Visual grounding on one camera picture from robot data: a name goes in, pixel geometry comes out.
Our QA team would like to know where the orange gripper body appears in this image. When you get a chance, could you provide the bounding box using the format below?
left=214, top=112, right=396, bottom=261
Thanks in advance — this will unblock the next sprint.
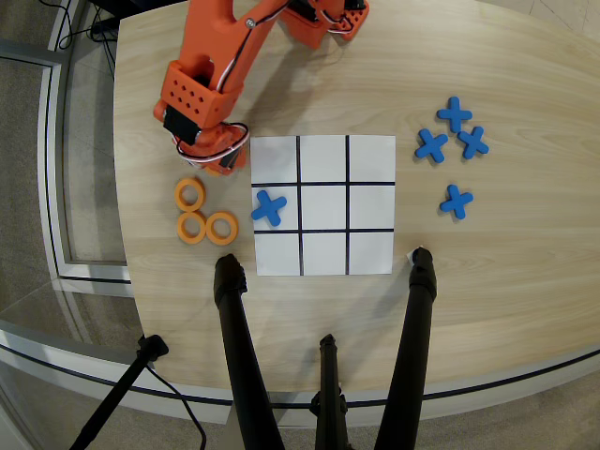
left=176, top=122, right=249, bottom=177

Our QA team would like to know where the white robot wire bundle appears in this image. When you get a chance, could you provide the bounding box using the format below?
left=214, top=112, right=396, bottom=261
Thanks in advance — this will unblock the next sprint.
left=175, top=8, right=360, bottom=169

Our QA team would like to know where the thick black tripod leg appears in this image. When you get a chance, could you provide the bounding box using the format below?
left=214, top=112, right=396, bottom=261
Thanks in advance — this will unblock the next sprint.
left=372, top=247, right=439, bottom=450
left=213, top=253, right=287, bottom=450

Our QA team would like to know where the thin black tripod leg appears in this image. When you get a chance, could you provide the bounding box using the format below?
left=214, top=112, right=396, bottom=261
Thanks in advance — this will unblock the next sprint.
left=308, top=333, right=353, bottom=450

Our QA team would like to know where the slim black stand pole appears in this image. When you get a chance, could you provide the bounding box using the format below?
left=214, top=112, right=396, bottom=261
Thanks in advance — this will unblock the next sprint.
left=68, top=334, right=170, bottom=450

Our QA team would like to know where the white tic-tac-toe grid paper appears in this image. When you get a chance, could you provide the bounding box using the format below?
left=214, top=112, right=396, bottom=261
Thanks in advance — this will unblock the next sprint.
left=249, top=134, right=398, bottom=277

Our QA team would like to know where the grey metal glass frame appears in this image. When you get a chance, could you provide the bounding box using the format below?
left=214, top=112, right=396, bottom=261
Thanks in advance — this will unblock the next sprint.
left=0, top=39, right=135, bottom=287

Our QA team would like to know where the black cables bundle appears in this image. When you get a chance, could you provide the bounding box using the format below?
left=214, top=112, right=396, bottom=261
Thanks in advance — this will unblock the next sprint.
left=53, top=0, right=118, bottom=53

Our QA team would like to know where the black floor cable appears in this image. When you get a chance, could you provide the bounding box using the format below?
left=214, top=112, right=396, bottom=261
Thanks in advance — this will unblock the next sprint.
left=144, top=365, right=208, bottom=450

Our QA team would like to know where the blue foam cross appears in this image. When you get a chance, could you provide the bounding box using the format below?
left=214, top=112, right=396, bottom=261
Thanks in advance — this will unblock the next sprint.
left=414, top=128, right=450, bottom=165
left=457, top=125, right=490, bottom=160
left=250, top=189, right=288, bottom=227
left=439, top=184, right=474, bottom=220
left=436, top=96, right=473, bottom=134

